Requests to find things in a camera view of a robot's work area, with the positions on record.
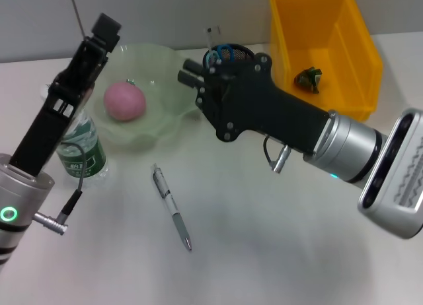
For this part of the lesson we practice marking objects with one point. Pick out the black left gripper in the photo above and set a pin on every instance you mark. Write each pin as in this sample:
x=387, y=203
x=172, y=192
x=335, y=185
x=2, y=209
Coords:
x=49, y=126

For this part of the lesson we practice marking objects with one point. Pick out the yellow plastic bin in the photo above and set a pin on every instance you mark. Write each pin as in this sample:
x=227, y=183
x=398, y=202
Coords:
x=324, y=37

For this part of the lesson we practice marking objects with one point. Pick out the black mesh pen holder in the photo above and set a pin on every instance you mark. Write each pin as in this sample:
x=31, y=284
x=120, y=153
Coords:
x=243, y=52

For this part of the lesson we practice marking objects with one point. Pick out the blue scissors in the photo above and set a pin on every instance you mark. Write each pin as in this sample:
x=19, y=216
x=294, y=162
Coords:
x=228, y=51

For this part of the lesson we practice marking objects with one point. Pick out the silver white pen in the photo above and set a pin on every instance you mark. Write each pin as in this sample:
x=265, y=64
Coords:
x=172, y=206

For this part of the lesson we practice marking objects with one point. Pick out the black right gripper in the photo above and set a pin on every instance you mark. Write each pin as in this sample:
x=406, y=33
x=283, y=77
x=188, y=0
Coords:
x=257, y=103

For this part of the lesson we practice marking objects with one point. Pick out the pink toy peach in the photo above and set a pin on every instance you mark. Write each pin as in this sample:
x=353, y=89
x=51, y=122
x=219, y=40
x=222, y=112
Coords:
x=125, y=100

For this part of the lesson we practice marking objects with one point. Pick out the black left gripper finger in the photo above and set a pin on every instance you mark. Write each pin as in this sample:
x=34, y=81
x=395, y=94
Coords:
x=107, y=26

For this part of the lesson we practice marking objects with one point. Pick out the green wavy glass fruit plate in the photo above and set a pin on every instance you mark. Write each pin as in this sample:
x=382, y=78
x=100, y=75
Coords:
x=158, y=97

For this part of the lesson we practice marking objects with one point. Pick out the green plastic wrapper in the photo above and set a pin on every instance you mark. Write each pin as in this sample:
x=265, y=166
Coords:
x=307, y=80

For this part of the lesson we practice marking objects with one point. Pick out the clear plastic ruler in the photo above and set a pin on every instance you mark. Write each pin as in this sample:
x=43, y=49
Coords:
x=211, y=37

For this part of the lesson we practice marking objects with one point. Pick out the clear green-label water bottle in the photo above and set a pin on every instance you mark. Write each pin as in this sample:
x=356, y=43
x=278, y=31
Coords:
x=82, y=159

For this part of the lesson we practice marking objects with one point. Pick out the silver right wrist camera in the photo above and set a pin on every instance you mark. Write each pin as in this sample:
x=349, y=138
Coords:
x=396, y=186

